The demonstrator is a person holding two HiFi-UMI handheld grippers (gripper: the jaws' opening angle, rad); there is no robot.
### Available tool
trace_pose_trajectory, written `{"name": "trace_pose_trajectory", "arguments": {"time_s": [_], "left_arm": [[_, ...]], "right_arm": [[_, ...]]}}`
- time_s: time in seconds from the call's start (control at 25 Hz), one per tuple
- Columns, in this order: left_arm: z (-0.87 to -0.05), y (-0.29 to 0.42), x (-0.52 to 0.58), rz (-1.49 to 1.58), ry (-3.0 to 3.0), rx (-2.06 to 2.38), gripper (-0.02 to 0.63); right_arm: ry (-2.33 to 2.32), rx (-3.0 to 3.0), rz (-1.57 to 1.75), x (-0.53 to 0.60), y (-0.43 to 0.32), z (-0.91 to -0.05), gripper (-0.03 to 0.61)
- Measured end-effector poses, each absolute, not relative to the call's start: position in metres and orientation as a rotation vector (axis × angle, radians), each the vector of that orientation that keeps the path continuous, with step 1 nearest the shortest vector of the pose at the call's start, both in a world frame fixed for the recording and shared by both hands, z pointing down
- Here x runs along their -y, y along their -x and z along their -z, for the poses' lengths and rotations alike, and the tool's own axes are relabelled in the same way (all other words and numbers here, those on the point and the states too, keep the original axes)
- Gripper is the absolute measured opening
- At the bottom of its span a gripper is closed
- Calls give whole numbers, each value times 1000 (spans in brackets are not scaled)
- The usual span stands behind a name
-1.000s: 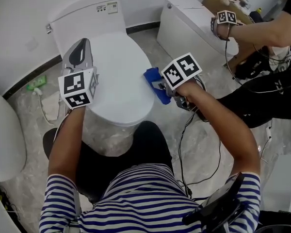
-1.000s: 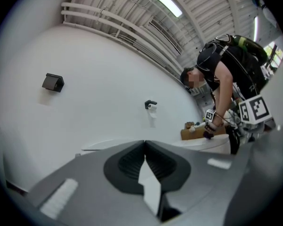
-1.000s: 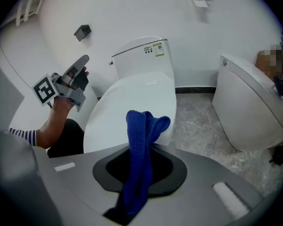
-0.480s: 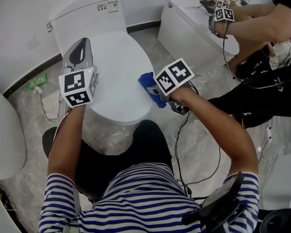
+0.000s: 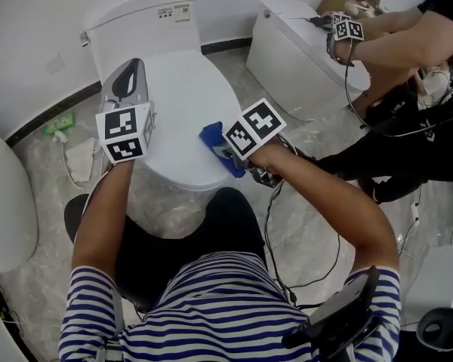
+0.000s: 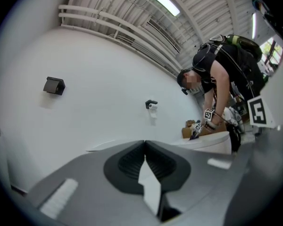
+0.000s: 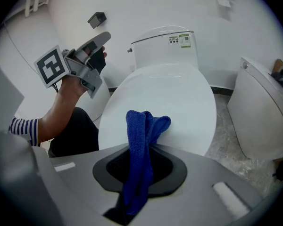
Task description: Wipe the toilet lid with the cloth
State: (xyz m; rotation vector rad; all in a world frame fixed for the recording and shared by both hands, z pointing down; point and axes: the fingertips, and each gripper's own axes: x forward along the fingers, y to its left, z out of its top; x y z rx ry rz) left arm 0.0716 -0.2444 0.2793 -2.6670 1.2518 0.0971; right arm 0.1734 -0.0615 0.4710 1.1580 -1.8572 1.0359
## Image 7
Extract person's black trousers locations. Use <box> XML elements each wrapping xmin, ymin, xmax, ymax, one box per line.
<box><xmin>48</xmin><ymin>106</ymin><xmax>101</xmax><ymax>159</ymax></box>

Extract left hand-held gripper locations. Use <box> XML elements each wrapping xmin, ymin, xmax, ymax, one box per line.
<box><xmin>33</xmin><ymin>32</ymin><xmax>112</xmax><ymax>99</ymax></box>

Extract brown cardboard box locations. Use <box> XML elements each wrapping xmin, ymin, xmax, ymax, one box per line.
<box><xmin>272</xmin><ymin>57</ymin><xmax>283</xmax><ymax>75</ymax></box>

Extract white toilet lid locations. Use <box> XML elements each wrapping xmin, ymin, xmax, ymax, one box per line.
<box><xmin>98</xmin><ymin>64</ymin><xmax>217</xmax><ymax>156</ymax></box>

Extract white toilet with tank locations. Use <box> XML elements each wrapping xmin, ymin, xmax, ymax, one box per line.
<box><xmin>127</xmin><ymin>26</ymin><xmax>200</xmax><ymax>72</ymax></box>

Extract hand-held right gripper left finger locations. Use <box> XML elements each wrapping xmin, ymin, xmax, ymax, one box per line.
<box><xmin>0</xmin><ymin>55</ymin><xmax>64</xmax><ymax>226</ymax></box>

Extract black wall-mounted box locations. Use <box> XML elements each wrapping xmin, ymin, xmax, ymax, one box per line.
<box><xmin>87</xmin><ymin>12</ymin><xmax>107</xmax><ymax>29</ymax></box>

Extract green bordered label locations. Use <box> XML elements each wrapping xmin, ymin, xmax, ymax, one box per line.
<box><xmin>180</xmin><ymin>33</ymin><xmax>191</xmax><ymax>48</ymax></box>

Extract person's left hand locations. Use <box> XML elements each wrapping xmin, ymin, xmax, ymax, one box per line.
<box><xmin>60</xmin><ymin>73</ymin><xmax>87</xmax><ymax>97</ymax></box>

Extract blue microfibre cloth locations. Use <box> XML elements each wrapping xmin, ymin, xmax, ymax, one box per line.
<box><xmin>119</xmin><ymin>110</ymin><xmax>172</xmax><ymax>216</ymax></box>

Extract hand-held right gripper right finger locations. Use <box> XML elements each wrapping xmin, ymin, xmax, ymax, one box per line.
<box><xmin>49</xmin><ymin>142</ymin><xmax>269</xmax><ymax>226</ymax></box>

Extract person's left forearm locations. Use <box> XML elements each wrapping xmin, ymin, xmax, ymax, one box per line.
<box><xmin>36</xmin><ymin>88</ymin><xmax>85</xmax><ymax>145</ymax></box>

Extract blue white striped shirt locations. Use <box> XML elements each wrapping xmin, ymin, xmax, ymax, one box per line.
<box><xmin>8</xmin><ymin>116</ymin><xmax>40</xmax><ymax>147</ymax></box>

